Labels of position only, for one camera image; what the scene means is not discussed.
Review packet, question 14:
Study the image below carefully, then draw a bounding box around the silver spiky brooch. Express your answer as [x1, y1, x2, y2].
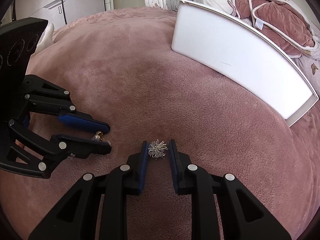
[148, 139, 168, 159]

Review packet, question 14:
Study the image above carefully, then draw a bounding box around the pink plush bed blanket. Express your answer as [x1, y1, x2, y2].
[1, 8, 319, 239]

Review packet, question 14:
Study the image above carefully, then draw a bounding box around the white socked foot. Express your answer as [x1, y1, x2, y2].
[35, 23, 54, 54]

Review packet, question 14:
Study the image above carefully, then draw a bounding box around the grey sliding wardrobe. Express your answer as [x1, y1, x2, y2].
[14, 0, 114, 29]

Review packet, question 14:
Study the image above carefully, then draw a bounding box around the lilac butterfly pillow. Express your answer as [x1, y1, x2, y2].
[293, 55, 320, 96]

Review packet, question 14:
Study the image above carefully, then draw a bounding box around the white plastic storage bin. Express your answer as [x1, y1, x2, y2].
[171, 0, 319, 126]

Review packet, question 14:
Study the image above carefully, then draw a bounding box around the mauve velvet folded quilt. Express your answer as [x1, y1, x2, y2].
[233, 0, 319, 60]

